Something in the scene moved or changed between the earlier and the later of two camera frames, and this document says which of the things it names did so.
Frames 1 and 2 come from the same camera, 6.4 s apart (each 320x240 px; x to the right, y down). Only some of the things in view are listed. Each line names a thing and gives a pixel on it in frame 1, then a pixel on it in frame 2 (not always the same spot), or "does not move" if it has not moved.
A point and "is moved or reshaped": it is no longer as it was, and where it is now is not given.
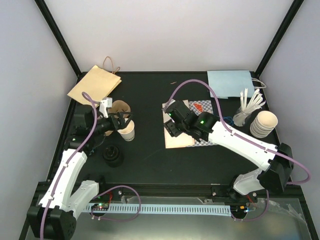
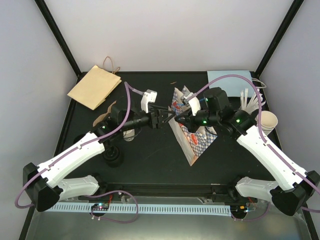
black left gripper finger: x=122 y=114 → x=161 y=108
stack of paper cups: x=264 y=124 does not move
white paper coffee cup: x=128 y=132 does not move
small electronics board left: x=100 y=207 does not move
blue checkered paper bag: x=186 y=139 is moved or reshaped
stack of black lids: x=113 y=156 does not move
